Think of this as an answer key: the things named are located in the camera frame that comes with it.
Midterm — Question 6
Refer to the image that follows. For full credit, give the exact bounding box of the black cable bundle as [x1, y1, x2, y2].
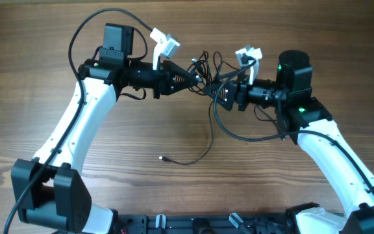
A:
[158, 50, 249, 166]

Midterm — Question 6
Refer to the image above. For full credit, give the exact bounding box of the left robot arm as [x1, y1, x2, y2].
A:
[11, 23, 197, 233]

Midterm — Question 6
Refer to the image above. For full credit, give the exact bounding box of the left camera cable black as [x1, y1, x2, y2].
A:
[3, 7, 155, 234]

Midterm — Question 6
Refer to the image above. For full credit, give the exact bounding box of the camera cable black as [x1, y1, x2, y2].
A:
[3, 7, 155, 234]
[212, 55, 374, 234]

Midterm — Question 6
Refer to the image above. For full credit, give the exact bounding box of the right camera cable black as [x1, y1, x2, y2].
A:
[212, 55, 374, 234]

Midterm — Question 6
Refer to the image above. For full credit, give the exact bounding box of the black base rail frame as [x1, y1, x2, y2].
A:
[110, 213, 299, 234]

